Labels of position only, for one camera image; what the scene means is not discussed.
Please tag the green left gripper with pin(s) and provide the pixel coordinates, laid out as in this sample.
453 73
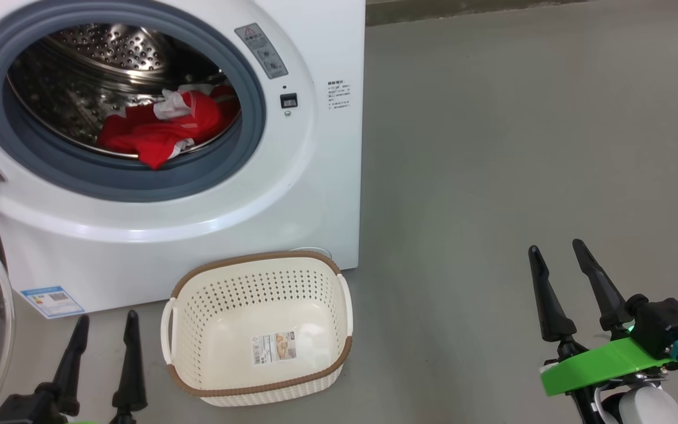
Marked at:
124 419

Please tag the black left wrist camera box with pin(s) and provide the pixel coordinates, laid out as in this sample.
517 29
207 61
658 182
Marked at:
21 406

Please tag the cream laundry basket brown rim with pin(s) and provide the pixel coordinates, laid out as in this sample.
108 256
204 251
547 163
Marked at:
221 306

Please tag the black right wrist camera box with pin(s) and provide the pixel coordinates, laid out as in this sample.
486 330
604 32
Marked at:
665 324

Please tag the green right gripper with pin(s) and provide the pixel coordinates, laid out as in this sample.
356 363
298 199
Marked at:
604 365

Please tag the white front-load washing machine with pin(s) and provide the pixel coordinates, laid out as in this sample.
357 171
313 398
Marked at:
292 194

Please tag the stainless steel washing machine drum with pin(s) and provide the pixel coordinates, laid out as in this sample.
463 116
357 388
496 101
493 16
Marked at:
92 65

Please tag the black door latch socket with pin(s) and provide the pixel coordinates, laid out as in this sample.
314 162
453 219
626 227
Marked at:
289 100

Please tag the red shirt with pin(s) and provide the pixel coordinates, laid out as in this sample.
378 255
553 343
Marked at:
156 126

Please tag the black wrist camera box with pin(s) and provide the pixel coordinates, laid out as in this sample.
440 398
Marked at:
665 324
21 406

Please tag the blue energy label sticker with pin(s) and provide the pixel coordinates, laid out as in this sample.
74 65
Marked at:
52 301

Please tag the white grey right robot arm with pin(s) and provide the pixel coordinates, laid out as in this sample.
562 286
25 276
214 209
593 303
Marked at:
645 406

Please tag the grey warning label sticker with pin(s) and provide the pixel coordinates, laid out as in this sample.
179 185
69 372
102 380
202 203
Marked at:
261 50

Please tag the printed instruction label sticker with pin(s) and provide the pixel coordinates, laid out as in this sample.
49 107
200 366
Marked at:
274 347

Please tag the dark wall skirting strip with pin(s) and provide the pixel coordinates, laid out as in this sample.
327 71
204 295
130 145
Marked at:
462 9

